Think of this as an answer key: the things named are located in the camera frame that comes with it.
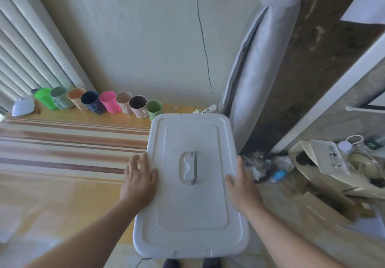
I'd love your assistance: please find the clear plastic trash bag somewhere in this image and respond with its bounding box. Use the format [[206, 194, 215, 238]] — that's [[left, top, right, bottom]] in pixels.
[[241, 152, 295, 185]]

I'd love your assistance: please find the white flat plastic panel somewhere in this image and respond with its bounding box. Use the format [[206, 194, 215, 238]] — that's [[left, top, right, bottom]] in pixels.
[[310, 139, 351, 176]]

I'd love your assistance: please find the row of coloured plastic cups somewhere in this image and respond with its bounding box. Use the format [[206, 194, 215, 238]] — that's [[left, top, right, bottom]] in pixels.
[[31, 86, 163, 122]]

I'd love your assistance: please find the person's left hand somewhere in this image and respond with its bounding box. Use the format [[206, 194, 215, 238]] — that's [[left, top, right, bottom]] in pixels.
[[119, 152, 159, 210]]

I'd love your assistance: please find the white crumpled tube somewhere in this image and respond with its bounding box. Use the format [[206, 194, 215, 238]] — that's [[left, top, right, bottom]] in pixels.
[[192, 104, 218, 115]]

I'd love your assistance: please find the white plastic storage box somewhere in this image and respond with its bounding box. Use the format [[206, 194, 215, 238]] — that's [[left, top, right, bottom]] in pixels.
[[133, 113, 250, 259]]

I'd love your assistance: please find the person's right hand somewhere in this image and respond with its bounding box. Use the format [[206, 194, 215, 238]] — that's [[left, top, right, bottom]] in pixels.
[[224, 156, 263, 216]]

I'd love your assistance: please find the white ribbed radiator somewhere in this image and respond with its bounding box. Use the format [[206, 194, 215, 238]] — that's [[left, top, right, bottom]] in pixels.
[[0, 0, 97, 115]]

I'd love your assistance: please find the person's left forearm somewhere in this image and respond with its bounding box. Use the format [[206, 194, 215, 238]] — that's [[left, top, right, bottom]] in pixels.
[[24, 198, 136, 268]]

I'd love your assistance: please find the striped brown beige rug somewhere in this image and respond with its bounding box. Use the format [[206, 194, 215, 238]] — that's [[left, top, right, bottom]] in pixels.
[[0, 117, 151, 185]]

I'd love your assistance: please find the white metal rod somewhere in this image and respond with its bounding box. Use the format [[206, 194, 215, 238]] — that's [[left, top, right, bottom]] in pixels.
[[345, 106, 385, 112]]

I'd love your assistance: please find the white paper sheet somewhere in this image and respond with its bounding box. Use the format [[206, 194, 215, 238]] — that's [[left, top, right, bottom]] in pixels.
[[340, 0, 385, 25]]

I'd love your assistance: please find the person's right forearm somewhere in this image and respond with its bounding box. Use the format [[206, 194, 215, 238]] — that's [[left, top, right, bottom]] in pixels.
[[243, 204, 354, 268]]

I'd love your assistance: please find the round beige plate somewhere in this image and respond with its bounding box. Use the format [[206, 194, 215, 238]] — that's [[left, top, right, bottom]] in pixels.
[[348, 151, 380, 179]]

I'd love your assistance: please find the grey curtain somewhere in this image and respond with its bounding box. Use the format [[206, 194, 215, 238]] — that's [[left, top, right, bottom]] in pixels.
[[218, 0, 317, 155]]

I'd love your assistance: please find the beige cardboard box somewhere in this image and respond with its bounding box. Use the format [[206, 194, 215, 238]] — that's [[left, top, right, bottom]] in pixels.
[[288, 140, 385, 228]]

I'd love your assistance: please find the dark green small box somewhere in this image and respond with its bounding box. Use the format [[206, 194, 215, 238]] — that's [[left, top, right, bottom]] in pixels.
[[364, 135, 385, 150]]

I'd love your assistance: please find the grey power cable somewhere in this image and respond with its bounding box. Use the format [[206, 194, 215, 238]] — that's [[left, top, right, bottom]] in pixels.
[[195, 0, 217, 106]]

